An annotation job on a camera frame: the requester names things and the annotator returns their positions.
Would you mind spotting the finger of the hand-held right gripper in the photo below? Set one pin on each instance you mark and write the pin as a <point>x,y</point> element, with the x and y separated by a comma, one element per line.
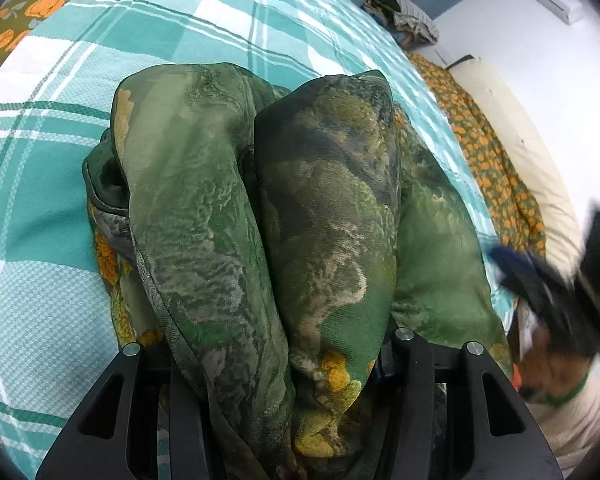
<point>522,272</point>

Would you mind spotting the orange floral quilt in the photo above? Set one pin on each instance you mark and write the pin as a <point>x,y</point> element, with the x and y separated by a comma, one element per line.
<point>485,160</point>

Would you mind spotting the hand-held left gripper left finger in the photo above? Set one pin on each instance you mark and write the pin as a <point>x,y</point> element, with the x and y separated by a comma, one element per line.
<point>180,420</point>

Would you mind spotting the green landscape print jacket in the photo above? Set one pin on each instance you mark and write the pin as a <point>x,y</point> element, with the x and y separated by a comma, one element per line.
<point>320,210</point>

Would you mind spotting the teal plaid blanket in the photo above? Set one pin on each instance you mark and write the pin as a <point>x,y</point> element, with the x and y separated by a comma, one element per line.
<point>55,270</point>

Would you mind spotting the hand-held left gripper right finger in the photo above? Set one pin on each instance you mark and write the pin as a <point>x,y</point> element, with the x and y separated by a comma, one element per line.
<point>386,365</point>

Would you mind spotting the pile of clothes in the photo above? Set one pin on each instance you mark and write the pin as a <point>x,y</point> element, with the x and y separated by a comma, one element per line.
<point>410,17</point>

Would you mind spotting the person's right hand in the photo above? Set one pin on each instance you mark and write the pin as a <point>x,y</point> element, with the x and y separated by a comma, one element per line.
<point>555,367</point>

